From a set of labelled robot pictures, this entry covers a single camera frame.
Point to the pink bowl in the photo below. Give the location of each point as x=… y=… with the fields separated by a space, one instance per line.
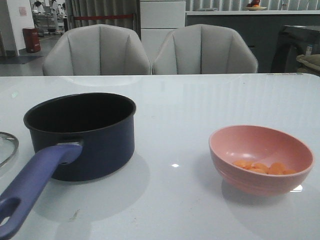
x=264 y=145

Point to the orange ham slices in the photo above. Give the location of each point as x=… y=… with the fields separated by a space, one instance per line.
x=276 y=168

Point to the glass pot lid purple knob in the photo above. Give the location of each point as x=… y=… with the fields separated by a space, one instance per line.
x=8 y=147

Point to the right grey upholstered chair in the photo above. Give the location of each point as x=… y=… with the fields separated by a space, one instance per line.
x=204 y=49

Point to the grey upholstered chair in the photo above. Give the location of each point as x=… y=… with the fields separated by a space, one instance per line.
x=204 y=49
x=97 y=50

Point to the left grey upholstered chair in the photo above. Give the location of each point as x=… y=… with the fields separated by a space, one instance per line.
x=97 y=50

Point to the white cabinet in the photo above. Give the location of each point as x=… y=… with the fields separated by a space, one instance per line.
x=157 y=19

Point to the grey counter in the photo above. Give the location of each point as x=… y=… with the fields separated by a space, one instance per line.
x=259 y=29

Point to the fruit plate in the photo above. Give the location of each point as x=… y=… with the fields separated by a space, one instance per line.
x=255 y=5

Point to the red bin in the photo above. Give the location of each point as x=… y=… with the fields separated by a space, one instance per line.
x=31 y=40

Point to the beige cushion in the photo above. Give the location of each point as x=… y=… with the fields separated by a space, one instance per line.
x=309 y=64

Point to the dark blue saucepan purple handle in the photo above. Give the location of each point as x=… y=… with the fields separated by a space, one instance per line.
x=76 y=138

